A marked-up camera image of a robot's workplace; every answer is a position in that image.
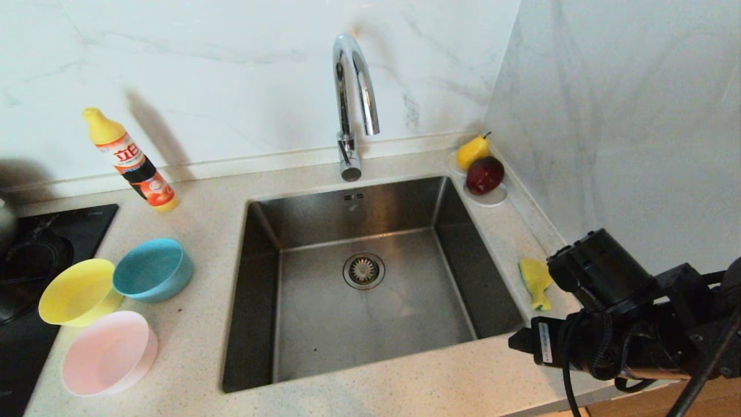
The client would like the yellow fish-shaped sponge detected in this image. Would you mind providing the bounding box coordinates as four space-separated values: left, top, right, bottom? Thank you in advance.
519 257 555 312

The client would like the orange yellow dish soap bottle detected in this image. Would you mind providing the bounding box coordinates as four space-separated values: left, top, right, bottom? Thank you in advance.
82 107 179 213

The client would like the yellow plastic bowl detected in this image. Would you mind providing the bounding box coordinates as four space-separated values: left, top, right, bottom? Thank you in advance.
38 258 124 328

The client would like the stainless steel sink basin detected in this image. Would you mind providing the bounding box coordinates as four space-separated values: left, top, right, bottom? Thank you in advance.
221 175 526 394

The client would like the small white dish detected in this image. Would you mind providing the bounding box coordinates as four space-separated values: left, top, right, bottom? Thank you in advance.
446 149 509 208

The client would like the dark red apple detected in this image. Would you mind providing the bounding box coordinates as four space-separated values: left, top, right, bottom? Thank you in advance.
466 156 505 195

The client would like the round metal drain strainer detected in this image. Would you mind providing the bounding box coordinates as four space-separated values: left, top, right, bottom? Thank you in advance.
342 252 386 290

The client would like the yellow pear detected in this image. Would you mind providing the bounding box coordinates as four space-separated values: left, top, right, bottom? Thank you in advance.
456 132 491 171

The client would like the chrome gooseneck faucet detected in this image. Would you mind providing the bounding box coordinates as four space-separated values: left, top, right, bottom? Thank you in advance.
332 32 381 182

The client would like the blue plastic bowl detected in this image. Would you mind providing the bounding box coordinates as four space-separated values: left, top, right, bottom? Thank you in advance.
112 238 194 303

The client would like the pink plastic bowl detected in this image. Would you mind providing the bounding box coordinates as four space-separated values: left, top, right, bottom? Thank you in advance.
61 310 159 398

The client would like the black induction cooktop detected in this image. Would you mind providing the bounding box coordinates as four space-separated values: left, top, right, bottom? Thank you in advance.
0 203 119 417

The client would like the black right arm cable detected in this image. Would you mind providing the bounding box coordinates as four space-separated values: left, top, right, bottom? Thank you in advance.
562 310 658 417

